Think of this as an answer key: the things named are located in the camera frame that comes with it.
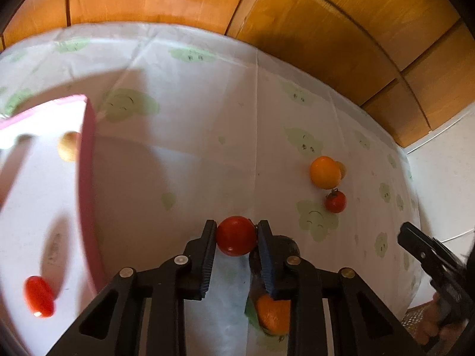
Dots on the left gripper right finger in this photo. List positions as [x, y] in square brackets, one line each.
[332, 313]

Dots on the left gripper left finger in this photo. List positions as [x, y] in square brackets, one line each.
[144, 310]

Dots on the orange mandarin with leaf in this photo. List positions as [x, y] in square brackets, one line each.
[268, 315]

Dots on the red cherry tomato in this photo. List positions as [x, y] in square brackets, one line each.
[39, 297]

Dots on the dark passion fruit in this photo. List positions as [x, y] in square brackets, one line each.
[287, 245]

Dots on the red tomato with stem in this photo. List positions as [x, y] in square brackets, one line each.
[335, 202]

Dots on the large orange mandarin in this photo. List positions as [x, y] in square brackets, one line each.
[325, 173]

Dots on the small yellow-brown longan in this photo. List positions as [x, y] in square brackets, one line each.
[68, 146]

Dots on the person's right hand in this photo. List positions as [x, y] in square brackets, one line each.
[429, 328]

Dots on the pink-rimmed white tray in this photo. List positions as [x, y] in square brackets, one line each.
[41, 232]

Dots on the white green-patterned tablecloth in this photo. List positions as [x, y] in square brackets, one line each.
[190, 126]

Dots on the wooden cabinet wall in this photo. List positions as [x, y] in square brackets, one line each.
[408, 63]

